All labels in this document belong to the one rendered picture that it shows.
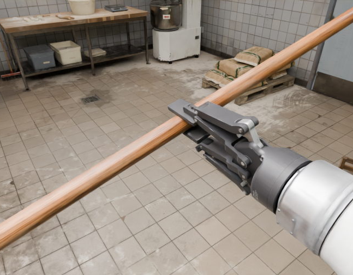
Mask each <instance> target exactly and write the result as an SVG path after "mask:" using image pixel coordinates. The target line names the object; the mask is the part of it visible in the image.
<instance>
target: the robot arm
mask: <svg viewBox="0 0 353 275"><path fill-rule="evenodd" d="M167 107H168V109H169V110H170V111H171V112H173V113H174V114H175V115H177V116H178V117H180V118H181V119H183V120H185V121H186V122H188V123H189V124H191V125H192V126H193V127H191V128H190V129H188V130H186V131H185V132H184V133H182V134H184V135H185V136H186V137H188V138H190V139H191V140H192V141H194V142H195V143H196V144H198V145H197V146H195V148H196V150H197V151H198V152H200V151H201V150H203V151H205V153H204V154H203V156H204V158H205V159H206V160H208V161H209V162H210V163H211V164H212V165H213V166H215V167H216V168H217V169H218V170H219V171H221V172H222V173H223V174H224V175H225V176H226V177H228V178H229V179H230V180H232V181H233V183H235V184H236V185H237V186H238V187H239V188H240V190H241V191H243V192H244V194H245V195H249V194H250V193H251V194H252V196H253V198H254V199H255V200H257V201H258V202H259V203H261V204H262V205H263V206H265V207H266V208H267V209H269V210H270V211H271V212H273V213H274V214H275V215H276V221H277V224H278V225H279V226H281V227H282V228H283V229H284V230H286V231H287V232H288V233H289V234H291V235H292V236H293V237H294V238H296V239H297V240H299V241H300V242H301V243H302V244H304V245H305V246H306V247H307V248H309V250H310V251H311V252H312V253H314V254H315V255H317V256H319V257H320V258H321V259H323V261H324V262H325V263H327V264H328V265H329V266H330V267H331V269H333V270H334V271H335V273H336V274H337V275H353V175H351V174H350V173H348V172H346V171H344V170H342V169H340V168H338V167H336V166H334V165H332V164H330V163H328V162H327V161H325V160H316V161H311V160H309V159H308V158H306V157H304V156H302V155H300V154H298V153H296V152H295V151H293V150H291V149H289V148H285V147H283V148H277V147H272V146H271V145H270V144H269V143H268V142H267V141H266V140H265V139H263V138H261V137H258V134H257V132H256V129H255V127H256V126H257V125H258V124H259V120H258V119H257V118H256V117H255V116H243V115H240V114H238V113H236V112H233V111H231V110H228V109H226V108H224V107H221V106H219V105H217V104H214V103H211V102H210V101H207V102H205V103H204V104H202V105H200V106H199V107H197V106H195V105H193V104H192V103H189V102H187V101H185V100H184V99H182V98H180V99H179V100H177V101H175V102H173V103H172V104H170V105H168V106H167ZM210 135H212V136H213V137H211V136H210ZM209 136H210V137H209ZM213 156H214V158H213Z"/></svg>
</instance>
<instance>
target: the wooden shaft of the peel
mask: <svg viewBox="0 0 353 275"><path fill-rule="evenodd" d="M352 23H353V7H352V8H351V9H349V10H347V11H346V12H344V13H342V14H341V15H339V16H337V17H336V18H334V19H333V20H331V21H330V22H328V23H326V24H324V25H323V26H321V27H320V28H318V29H316V30H315V31H313V32H311V33H310V34H308V35H307V36H305V37H303V38H302V39H300V40H299V41H297V42H295V43H293V44H292V45H290V46H289V47H287V48H286V49H284V50H282V51H281V52H279V53H277V54H276V55H274V56H272V57H271V58H269V59H268V60H266V61H264V62H262V63H261V64H259V65H258V66H256V67H255V68H253V69H251V70H250V71H248V72H246V73H245V74H243V75H241V76H240V77H238V78H237V79H235V80H233V81H231V82H230V83H228V84H227V85H225V86H224V87H222V88H220V89H219V90H217V91H215V92H214V93H212V94H210V95H209V96H207V97H205V98H204V99H203V100H201V101H199V102H197V103H196V104H194V105H195V106H197V107H199V106H200V105H202V104H204V103H205V102H207V101H210V102H211V103H214V104H217V105H219V106H221V107H223V106H225V105H227V104H228V103H230V102H231V101H233V100H234V99H236V98H238V97H239V96H241V95H242V94H243V93H245V92H247V91H248V90H250V89H251V88H253V87H254V86H256V85H258V84H259V83H261V82H262V81H263V80H266V79H267V78H268V77H270V76H271V75H273V74H274V73H276V72H278V71H279V70H281V69H282V68H284V67H286V66H287V65H288V64H290V63H291V62H293V61H295V60H296V59H298V58H299V57H301V56H302V55H304V54H305V53H307V52H308V51H310V50H311V49H313V48H315V47H316V46H318V45H319V44H321V43H322V42H324V41H325V40H327V39H328V38H330V37H331V36H333V35H335V34H336V33H338V32H339V31H341V30H342V29H344V28H345V27H347V26H348V25H350V24H352ZM191 127H193V126H192V125H191V124H189V123H188V122H186V121H185V120H183V119H181V118H180V117H178V116H177V115H176V116H175V117H173V118H172V119H170V120H168V121H166V122H165V123H163V124H162V125H160V126H158V127H156V128H155V129H153V130H152V131H150V132H149V133H147V134H145V135H144V136H142V137H140V138H139V139H137V140H135V141H134V142H132V143H131V144H129V145H128V146H125V147H124V148H123V149H121V150H119V151H118V152H116V153H114V154H113V155H111V156H109V157H108V158H106V159H104V160H103V161H101V162H100V163H98V164H97V165H95V166H93V167H92V168H90V169H88V170H87V171H85V172H83V173H82V174H80V175H78V176H77V177H75V178H73V179H72V180H70V181H69V182H67V183H66V184H64V185H62V186H61V187H59V188H57V189H56V190H54V191H52V192H51V193H49V194H48V195H46V196H44V197H43V198H41V199H39V200H38V201H36V202H35V203H33V204H31V205H29V206H28V207H26V208H25V209H23V210H22V211H20V212H18V213H17V214H15V215H13V216H12V217H10V218H8V219H7V220H5V221H4V222H2V223H0V251H1V250H3V249H4V248H6V247H7V246H9V245H11V244H12V243H14V242H15V241H17V240H18V239H20V238H22V237H23V236H24V235H26V234H28V233H29V232H31V231H32V230H34V229H35V228H37V227H38V226H40V225H42V224H43V223H45V222H46V221H48V220H49V219H51V218H52V217H54V216H55V215H57V214H59V213H60V212H62V211H63V210H65V209H66V208H68V207H69V206H71V205H72V204H74V203H76V202H77V201H79V200H80V199H82V198H83V197H85V196H86V195H88V194H89V193H91V192H92V191H94V190H96V189H97V188H99V187H100V186H102V185H103V184H105V183H106V182H108V181H109V180H111V179H113V178H114V177H116V176H117V175H119V174H120V173H122V172H123V171H125V170H126V169H128V168H130V167H131V166H133V165H134V164H136V163H137V162H139V161H140V160H142V159H144V158H145V157H146V156H148V155H150V154H151V153H153V152H154V151H156V150H157V149H159V148H161V147H162V146H164V145H165V144H166V143H168V142H170V141H171V140H173V139H174V138H176V137H177V136H179V135H181V134H182V133H184V132H185V131H186V130H188V129H190V128H191Z"/></svg>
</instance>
